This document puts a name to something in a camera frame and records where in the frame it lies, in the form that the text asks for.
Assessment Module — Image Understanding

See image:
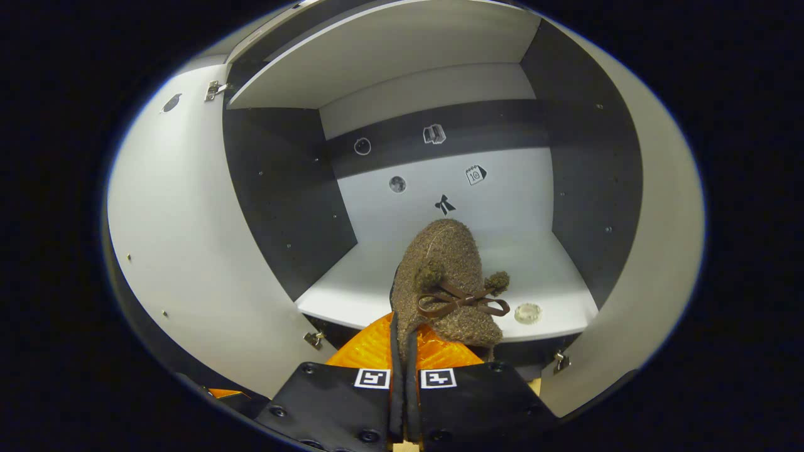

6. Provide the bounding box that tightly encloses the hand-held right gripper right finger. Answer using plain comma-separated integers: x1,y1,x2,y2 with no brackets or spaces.
405,328,558,452

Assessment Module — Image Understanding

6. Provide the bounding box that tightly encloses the brown fuzzy shoe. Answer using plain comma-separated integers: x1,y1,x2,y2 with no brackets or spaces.
390,218,511,363

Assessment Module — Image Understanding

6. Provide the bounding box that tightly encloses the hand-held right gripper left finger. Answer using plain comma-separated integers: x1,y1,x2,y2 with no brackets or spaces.
254,312,404,452

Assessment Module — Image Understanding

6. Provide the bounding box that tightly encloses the grey shoe cabinet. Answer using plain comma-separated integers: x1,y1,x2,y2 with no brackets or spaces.
223,0,644,371

